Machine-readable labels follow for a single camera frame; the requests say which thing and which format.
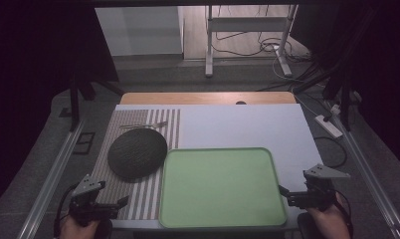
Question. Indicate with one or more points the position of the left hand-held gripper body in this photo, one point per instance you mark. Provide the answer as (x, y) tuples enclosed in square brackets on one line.
[(88, 209)]

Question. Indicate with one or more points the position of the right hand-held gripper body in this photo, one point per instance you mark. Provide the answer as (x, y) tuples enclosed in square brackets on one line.
[(315, 197)]

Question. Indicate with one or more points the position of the person's left hand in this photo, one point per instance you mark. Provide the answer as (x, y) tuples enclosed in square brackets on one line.
[(77, 230)]

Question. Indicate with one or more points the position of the person's right hand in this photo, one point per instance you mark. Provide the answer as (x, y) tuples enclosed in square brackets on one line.
[(330, 222)]

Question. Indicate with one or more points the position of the striped rectangular placemat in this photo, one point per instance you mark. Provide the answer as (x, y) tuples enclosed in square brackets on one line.
[(143, 199)]

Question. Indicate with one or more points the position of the dark grey round plate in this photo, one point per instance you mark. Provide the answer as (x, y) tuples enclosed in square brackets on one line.
[(136, 154)]

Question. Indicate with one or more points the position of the green tray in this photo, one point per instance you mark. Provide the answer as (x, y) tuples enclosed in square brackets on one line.
[(221, 189)]

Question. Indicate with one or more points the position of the white power strip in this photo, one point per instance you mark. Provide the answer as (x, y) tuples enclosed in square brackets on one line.
[(328, 126)]

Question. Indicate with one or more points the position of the white board sheet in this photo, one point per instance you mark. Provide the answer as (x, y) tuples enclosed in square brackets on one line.
[(241, 127)]

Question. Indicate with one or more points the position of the silver fork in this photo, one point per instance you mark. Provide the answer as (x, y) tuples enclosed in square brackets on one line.
[(148, 125)]

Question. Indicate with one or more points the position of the black stand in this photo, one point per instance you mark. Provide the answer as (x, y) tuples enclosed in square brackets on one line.
[(345, 103), (74, 99)]

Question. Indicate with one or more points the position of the wooden table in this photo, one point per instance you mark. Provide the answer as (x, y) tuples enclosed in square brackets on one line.
[(194, 98)]

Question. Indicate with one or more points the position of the aluminium rail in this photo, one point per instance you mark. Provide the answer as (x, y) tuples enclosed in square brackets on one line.
[(52, 179), (370, 179)]

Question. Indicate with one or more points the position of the black floor socket frame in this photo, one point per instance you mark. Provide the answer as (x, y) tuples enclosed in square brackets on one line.
[(84, 143)]

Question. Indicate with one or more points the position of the white desk frame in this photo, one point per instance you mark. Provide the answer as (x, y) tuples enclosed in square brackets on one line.
[(247, 25)]

